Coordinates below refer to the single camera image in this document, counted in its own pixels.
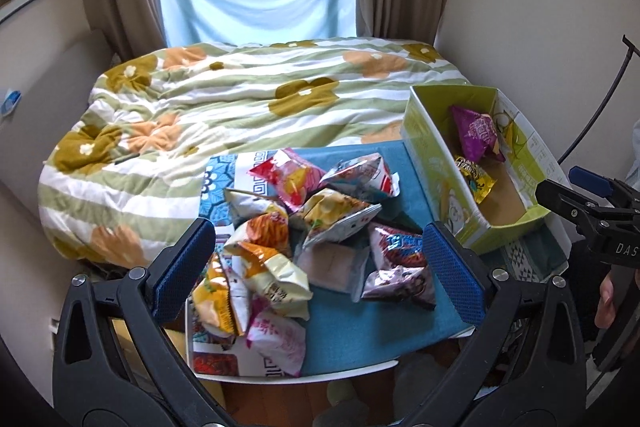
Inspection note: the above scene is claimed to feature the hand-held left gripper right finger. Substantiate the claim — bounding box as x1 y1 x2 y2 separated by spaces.
400 221 588 427

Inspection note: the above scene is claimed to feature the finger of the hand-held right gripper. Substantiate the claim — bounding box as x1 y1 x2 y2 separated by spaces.
570 166 631 202
536 178 601 228

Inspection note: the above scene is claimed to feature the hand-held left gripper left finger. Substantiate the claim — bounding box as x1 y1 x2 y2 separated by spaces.
52 217 236 427

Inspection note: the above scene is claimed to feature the pile of snack bags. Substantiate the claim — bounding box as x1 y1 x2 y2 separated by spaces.
191 148 437 379

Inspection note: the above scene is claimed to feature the green cardboard box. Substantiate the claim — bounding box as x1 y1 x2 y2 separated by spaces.
401 84 573 255

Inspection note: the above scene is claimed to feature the translucent white packet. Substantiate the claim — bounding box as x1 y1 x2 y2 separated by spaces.
295 242 371 303

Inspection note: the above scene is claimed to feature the person's right hand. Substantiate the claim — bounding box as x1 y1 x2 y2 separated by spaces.
595 277 618 330

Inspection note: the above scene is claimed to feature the yellow snack packet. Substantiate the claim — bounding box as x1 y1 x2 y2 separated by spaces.
454 156 497 205

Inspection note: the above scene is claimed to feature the purple snack packet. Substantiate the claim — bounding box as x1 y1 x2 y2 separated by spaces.
450 105 506 164

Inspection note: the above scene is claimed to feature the blue patterned tablecloth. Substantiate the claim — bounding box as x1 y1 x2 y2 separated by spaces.
187 142 568 380

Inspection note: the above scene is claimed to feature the black curved lamp rod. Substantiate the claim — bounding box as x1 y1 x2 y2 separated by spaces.
557 35 640 162

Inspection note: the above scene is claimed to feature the red white snack packet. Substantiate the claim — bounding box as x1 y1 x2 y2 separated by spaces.
320 153 402 198

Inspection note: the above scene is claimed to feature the grey soft slipper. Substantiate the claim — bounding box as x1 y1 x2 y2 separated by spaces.
320 379 373 427

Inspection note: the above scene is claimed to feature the green floral blanket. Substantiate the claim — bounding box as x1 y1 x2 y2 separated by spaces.
37 36 473 268

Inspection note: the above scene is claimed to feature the beige padded headboard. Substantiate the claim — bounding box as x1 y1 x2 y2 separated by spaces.
0 29 121 218

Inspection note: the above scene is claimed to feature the small blue white object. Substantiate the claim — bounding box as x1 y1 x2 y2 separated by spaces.
0 89 23 118

